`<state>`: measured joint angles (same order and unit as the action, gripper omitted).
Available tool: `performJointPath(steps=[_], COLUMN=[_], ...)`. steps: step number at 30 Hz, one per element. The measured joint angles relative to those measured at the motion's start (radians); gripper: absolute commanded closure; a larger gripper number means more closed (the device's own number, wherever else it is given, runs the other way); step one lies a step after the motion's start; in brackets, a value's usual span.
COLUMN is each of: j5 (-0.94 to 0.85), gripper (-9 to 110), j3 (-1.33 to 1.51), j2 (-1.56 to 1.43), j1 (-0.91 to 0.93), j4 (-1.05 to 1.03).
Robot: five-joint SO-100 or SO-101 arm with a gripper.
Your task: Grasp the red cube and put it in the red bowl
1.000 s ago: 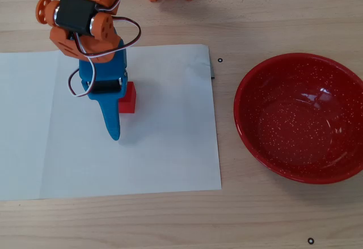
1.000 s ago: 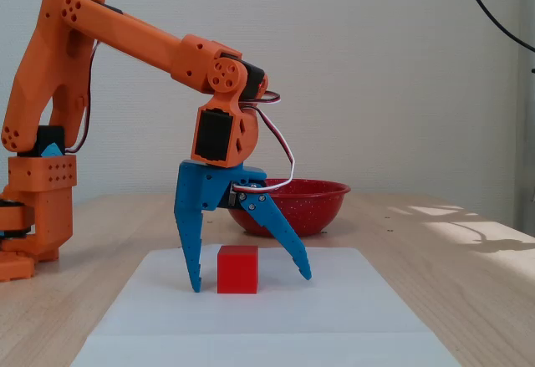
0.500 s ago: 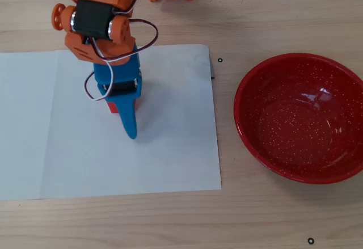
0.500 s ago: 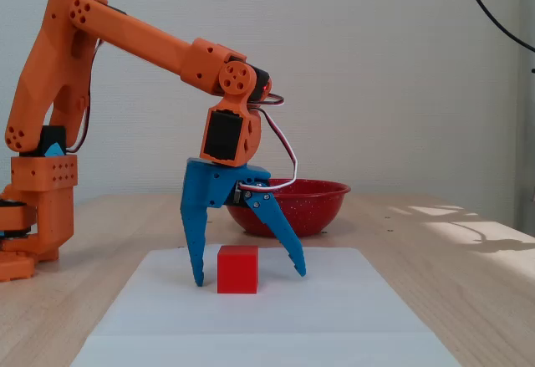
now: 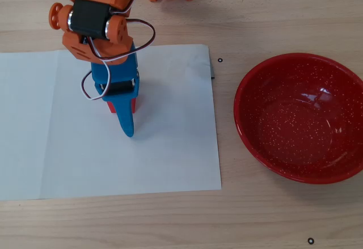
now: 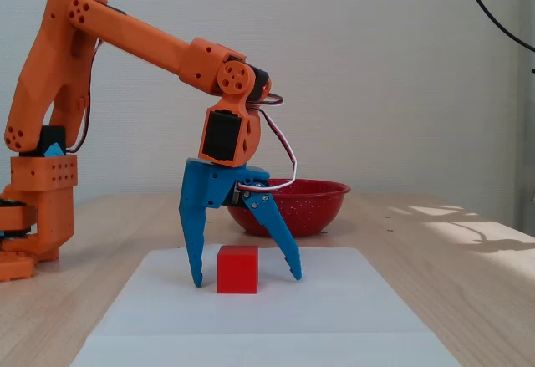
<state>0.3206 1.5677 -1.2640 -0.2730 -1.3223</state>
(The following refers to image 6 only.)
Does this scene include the white paper sheet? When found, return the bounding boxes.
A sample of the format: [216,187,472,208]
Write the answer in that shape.
[69,246,463,367]

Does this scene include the red cube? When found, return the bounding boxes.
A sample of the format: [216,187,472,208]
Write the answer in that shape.
[217,245,259,295]

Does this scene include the blue gripper body black servo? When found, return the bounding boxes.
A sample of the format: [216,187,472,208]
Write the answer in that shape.
[178,157,272,210]

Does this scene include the orange robot base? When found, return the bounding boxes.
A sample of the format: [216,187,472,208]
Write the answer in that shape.
[0,182,76,283]

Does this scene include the white red black servo cable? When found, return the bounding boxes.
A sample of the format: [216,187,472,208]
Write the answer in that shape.
[245,92,298,196]

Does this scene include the red black shoulder servo cable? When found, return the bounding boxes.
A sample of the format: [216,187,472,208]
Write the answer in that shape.
[65,39,104,154]

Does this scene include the black hanging cable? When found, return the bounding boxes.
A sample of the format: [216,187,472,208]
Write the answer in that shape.
[458,0,535,54]

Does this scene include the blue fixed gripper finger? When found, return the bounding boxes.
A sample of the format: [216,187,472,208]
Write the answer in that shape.
[178,206,206,288]

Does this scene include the red speckled bowl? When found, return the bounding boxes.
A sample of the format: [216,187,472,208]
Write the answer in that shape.
[225,178,352,238]

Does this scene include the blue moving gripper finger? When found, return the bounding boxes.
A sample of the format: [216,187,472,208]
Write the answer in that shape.
[237,179,303,282]

